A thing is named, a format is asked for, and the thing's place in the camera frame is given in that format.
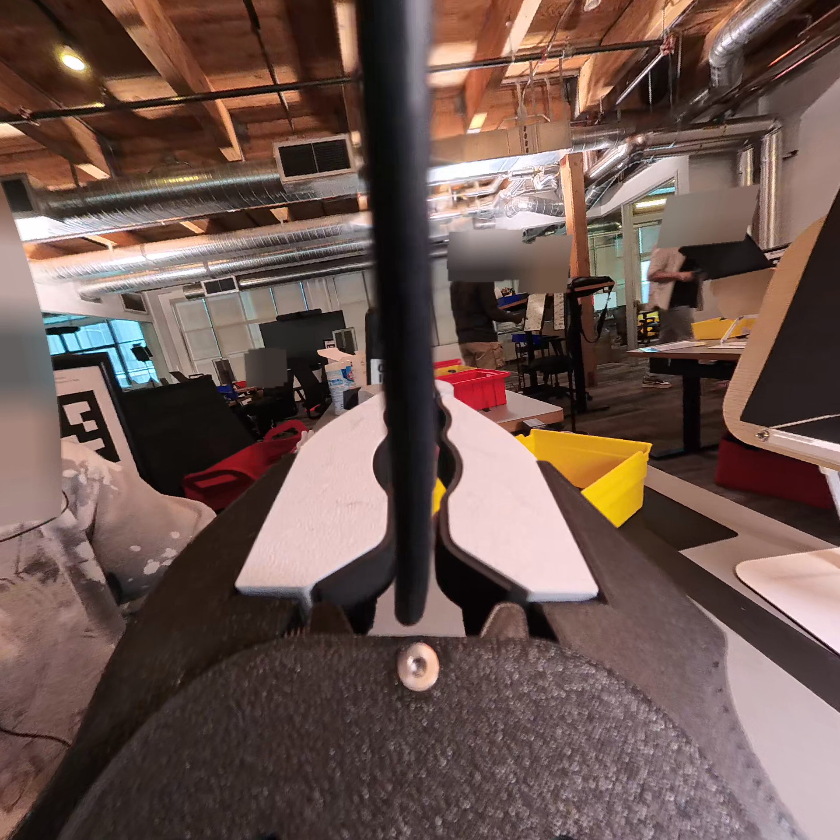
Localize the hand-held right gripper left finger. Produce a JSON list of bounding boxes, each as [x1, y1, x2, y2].
[[235, 392, 399, 618]]

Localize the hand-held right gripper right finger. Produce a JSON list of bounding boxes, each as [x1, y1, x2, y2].
[[433, 381, 600, 614]]

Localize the yellow divided storage bin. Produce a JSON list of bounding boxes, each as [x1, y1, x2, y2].
[[432, 428, 652, 528]]

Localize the black hub cable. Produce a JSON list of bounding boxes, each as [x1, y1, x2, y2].
[[356, 0, 437, 626]]

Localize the red tote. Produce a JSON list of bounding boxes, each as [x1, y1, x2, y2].
[[182, 420, 309, 513]]

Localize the wooden table with bins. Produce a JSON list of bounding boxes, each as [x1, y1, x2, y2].
[[482, 387, 565, 434]]

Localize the wipes canister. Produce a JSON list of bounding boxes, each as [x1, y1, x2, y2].
[[325, 360, 358, 416]]

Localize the red ribbed bin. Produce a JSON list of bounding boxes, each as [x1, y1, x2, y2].
[[434, 367, 511, 411]]

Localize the black folding board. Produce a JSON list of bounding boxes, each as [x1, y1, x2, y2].
[[117, 375, 258, 497]]

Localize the black office chair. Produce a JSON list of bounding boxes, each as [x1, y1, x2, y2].
[[518, 336, 573, 395]]

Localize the large black monitor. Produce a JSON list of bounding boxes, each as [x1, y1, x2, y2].
[[259, 310, 347, 361]]

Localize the black lectern stand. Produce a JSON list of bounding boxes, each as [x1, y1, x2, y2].
[[566, 276, 618, 416]]

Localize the white paper sheets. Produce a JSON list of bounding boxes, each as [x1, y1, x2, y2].
[[525, 292, 567, 332]]

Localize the wooden table with black legs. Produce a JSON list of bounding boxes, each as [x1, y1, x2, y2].
[[626, 340, 749, 460]]

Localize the framed tag sign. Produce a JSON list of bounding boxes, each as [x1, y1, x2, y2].
[[52, 353, 140, 463]]

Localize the red storage box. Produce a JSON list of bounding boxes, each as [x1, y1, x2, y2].
[[715, 434, 834, 511]]

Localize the yellow plastic bin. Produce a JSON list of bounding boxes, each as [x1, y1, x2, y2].
[[692, 317, 756, 341]]

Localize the white metal stand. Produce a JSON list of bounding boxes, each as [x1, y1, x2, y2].
[[735, 459, 840, 657]]

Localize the beige cardboard stand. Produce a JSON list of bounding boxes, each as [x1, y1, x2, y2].
[[710, 268, 777, 317]]

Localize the black board with wooden edge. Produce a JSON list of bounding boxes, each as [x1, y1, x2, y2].
[[722, 190, 840, 470]]

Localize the black tilted panel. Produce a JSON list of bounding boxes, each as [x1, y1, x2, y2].
[[678, 234, 774, 282]]

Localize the slim silver ventilation duct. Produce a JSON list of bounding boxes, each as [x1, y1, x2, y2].
[[77, 256, 376, 298]]

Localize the wooden post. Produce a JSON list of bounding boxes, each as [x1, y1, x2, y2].
[[559, 152, 599, 388]]

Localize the large silver ventilation duct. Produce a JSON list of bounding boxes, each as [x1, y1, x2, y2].
[[33, 157, 368, 224]]

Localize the black lavalier microphone cable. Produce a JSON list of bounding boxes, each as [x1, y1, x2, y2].
[[0, 725, 72, 748]]

